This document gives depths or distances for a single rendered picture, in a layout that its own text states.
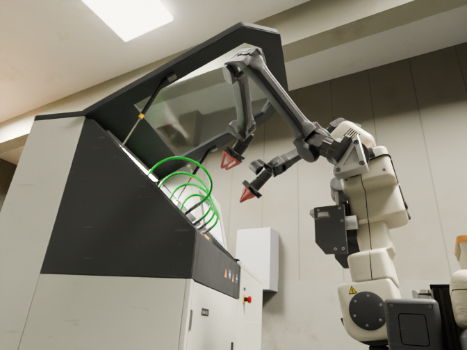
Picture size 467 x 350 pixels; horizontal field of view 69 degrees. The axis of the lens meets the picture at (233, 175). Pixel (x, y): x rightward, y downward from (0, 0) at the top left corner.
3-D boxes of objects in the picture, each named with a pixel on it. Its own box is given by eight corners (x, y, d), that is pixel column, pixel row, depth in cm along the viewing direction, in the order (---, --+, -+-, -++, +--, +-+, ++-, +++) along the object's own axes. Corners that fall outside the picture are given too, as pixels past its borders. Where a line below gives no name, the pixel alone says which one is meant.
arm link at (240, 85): (231, 71, 112) (254, 53, 115) (219, 64, 114) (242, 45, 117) (243, 144, 150) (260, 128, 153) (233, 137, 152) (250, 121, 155)
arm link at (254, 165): (279, 160, 164) (283, 171, 170) (265, 148, 171) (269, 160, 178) (260, 174, 162) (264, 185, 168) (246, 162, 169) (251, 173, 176)
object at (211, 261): (195, 280, 112) (200, 232, 119) (183, 280, 113) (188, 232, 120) (238, 298, 167) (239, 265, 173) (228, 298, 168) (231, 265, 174)
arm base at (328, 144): (350, 135, 103) (358, 152, 113) (328, 126, 108) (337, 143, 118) (334, 158, 103) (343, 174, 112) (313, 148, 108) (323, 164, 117)
